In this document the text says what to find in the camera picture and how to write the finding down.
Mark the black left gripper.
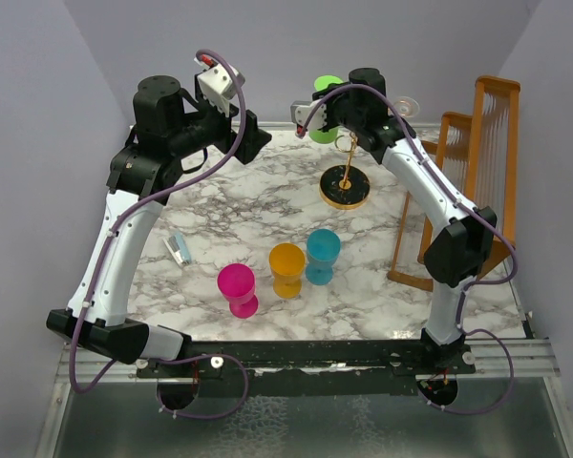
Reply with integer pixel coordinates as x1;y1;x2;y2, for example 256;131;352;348
169;89;271;163

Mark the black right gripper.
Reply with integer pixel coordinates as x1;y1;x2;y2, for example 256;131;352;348
310;84;362;135

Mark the clear tall wine glass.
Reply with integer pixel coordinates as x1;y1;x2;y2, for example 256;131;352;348
393;96;420;118

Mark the green plastic goblet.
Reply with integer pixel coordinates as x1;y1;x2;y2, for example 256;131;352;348
308;74;343;144

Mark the orange plastic goblet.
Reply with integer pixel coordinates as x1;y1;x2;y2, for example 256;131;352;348
268;243;306;299

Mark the blue plastic goblet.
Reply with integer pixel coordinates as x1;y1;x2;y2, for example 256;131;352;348
305;229;341;285

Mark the pink plastic goblet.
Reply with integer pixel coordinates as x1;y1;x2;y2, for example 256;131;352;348
217;263;259;319

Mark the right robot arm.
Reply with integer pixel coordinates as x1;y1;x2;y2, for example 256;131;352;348
314;68;497;373

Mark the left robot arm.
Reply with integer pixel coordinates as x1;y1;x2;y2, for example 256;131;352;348
46;70;271;377

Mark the gold wine glass rack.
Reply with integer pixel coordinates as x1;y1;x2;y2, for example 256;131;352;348
319;132;371;210

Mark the wooden ribbed glass rack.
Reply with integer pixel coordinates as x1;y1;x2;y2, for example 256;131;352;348
383;75;520;291

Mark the small blue stapler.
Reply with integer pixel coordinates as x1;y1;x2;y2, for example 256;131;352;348
163;232;192;267

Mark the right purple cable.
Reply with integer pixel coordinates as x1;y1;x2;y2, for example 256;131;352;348
295;83;520;416

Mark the purple cable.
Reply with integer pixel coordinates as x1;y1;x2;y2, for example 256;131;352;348
295;83;520;416
69;48;251;422

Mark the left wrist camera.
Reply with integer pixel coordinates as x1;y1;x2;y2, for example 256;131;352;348
195;54;245;117

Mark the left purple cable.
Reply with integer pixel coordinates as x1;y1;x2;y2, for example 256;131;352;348
69;48;251;422

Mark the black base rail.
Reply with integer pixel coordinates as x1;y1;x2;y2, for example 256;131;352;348
137;338;475;397

